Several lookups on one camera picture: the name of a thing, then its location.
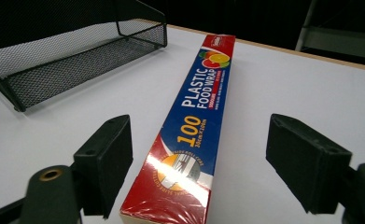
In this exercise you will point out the grey metal stand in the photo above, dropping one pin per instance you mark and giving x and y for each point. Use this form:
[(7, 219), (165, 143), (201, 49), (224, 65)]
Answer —
[(339, 34)]

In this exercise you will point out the blue and red wrap box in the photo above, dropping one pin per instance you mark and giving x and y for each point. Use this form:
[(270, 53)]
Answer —
[(189, 130)]

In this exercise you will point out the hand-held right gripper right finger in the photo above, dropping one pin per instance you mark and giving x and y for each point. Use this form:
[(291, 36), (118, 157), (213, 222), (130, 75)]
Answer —
[(307, 161)]

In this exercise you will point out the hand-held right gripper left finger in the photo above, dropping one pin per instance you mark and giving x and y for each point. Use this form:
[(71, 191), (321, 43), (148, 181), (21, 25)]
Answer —
[(104, 161)]

